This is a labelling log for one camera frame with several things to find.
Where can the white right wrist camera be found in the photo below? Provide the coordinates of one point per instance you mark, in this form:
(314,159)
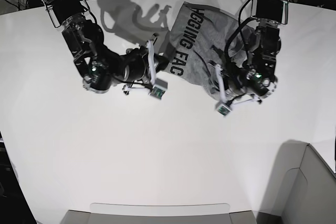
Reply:
(156,88)

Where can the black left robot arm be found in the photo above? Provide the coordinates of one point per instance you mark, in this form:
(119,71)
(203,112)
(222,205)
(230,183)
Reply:
(261,42)

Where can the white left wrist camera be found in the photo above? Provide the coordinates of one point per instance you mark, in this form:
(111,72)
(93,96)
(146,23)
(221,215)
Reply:
(229,97)

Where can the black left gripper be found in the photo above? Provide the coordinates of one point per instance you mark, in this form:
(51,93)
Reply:
(230,88)

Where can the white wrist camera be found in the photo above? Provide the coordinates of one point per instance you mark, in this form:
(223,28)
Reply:
(229,97)
(156,88)

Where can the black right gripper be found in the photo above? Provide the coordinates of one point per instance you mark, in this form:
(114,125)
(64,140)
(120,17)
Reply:
(140,62)

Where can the grey bin at right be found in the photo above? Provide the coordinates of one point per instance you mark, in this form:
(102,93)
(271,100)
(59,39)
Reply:
(312,197)

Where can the grey T-shirt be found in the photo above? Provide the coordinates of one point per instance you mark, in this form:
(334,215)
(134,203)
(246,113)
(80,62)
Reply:
(196,44)

